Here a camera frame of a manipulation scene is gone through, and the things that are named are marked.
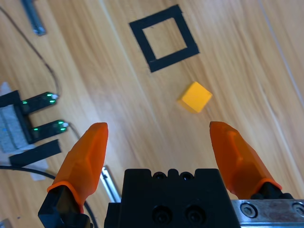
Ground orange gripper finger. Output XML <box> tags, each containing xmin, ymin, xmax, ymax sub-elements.
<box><xmin>38</xmin><ymin>122</ymin><xmax>109</xmax><ymax>228</ymax></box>
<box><xmin>209</xmin><ymin>121</ymin><xmax>295</xmax><ymax>200</ymax></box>

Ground yellow block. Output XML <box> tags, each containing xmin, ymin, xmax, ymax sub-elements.
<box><xmin>177</xmin><ymin>81</ymin><xmax>213</xmax><ymax>114</ymax></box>

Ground silver metal bar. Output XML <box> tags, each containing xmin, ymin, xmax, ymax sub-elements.
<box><xmin>20</xmin><ymin>0</ymin><xmax>48</xmax><ymax>37</ymax></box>
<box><xmin>99</xmin><ymin>165</ymin><xmax>122</xmax><ymax>204</ymax></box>

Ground black USB dongle green lights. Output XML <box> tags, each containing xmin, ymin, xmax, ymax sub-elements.
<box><xmin>20</xmin><ymin>92</ymin><xmax>59</xmax><ymax>114</ymax></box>
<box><xmin>29</xmin><ymin>120</ymin><xmax>69</xmax><ymax>143</ymax></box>

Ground black tape strip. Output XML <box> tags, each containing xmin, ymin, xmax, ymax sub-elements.
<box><xmin>9</xmin><ymin>139</ymin><xmax>63</xmax><ymax>168</ymax></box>

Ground grey USB hub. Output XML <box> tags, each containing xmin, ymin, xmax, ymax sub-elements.
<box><xmin>0</xmin><ymin>89</ymin><xmax>33</xmax><ymax>154</ymax></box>

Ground black tape square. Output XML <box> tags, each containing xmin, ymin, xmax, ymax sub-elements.
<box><xmin>129</xmin><ymin>4</ymin><xmax>200</xmax><ymax>73</ymax></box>

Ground thin dark cable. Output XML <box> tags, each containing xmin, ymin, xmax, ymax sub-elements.
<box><xmin>66</xmin><ymin>123</ymin><xmax>83</xmax><ymax>141</ymax></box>
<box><xmin>0</xmin><ymin>6</ymin><xmax>62</xmax><ymax>98</ymax></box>

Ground black cable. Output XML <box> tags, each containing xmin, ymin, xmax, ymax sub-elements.
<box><xmin>0</xmin><ymin>165</ymin><xmax>99</xmax><ymax>228</ymax></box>

